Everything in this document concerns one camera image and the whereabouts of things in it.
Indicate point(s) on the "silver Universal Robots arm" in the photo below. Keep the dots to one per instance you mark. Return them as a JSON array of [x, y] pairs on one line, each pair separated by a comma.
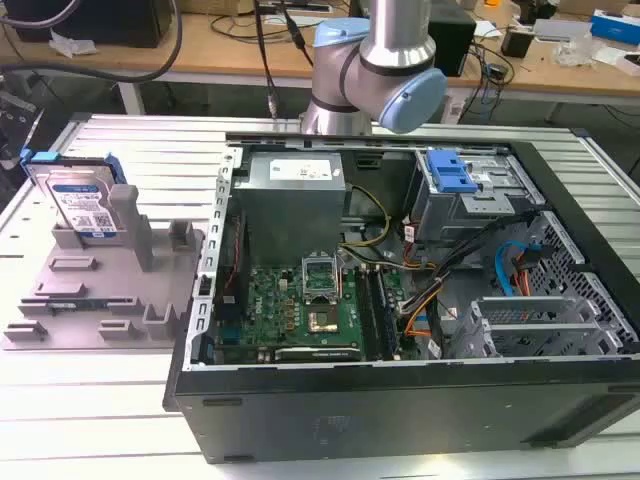
[[372, 65]]

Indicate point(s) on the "blue disk bay latch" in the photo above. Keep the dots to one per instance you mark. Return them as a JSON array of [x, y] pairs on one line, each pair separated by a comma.
[[450, 172]]

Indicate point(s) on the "grey metal disk bay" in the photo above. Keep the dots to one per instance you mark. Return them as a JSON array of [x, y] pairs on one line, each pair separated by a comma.
[[475, 200]]

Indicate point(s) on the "hard disk in blue carrier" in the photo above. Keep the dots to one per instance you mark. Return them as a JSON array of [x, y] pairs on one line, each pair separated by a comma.
[[80, 197]]

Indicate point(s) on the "grey power supply unit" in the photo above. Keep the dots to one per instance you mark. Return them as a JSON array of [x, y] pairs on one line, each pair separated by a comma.
[[290, 200]]

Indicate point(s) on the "green Dell motherboard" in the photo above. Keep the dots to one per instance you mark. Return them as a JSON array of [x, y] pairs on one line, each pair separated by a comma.
[[305, 310]]

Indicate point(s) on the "RAM slot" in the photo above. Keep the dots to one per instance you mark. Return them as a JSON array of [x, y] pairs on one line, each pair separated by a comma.
[[369, 315], [387, 315]]

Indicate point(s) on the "black open PC case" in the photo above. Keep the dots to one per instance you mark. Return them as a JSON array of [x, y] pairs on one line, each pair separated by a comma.
[[400, 400]]

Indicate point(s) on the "wooden desk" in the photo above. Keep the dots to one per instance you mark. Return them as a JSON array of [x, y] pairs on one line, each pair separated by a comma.
[[250, 55]]

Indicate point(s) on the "grey plastic parts rack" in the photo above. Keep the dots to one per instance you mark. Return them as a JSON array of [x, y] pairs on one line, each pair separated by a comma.
[[107, 280]]

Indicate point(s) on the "black computer tower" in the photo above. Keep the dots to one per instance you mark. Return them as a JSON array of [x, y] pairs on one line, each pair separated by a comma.
[[450, 42]]

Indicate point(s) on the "RAM stick on rack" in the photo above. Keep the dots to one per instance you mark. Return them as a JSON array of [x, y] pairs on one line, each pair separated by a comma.
[[75, 304]]

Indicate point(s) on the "black box on desk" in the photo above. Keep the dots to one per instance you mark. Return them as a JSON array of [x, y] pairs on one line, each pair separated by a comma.
[[115, 22]]

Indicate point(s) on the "blue white cardboard box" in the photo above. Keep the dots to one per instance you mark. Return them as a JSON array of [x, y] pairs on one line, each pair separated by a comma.
[[615, 25]]

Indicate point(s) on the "silver drive cage bracket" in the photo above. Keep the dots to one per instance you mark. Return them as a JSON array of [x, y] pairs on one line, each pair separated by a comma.
[[530, 325]]

